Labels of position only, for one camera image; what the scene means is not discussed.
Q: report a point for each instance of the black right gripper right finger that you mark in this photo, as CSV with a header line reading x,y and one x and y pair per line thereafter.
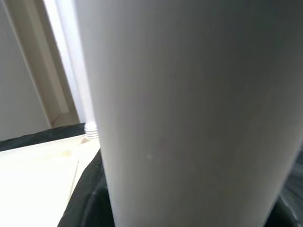
x,y
288,212

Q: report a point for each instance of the white plastic table leg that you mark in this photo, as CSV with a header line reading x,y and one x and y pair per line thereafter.
x,y
189,118
91,131

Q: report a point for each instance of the white plastic children table top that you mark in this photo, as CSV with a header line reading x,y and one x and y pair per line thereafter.
x,y
35,184

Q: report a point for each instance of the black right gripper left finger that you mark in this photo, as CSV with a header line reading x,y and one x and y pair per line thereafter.
x,y
92,196

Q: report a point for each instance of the black fabric table cover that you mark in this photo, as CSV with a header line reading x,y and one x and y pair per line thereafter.
x,y
35,138

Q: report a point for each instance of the beige door frame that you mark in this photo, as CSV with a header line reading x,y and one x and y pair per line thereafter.
x,y
42,71

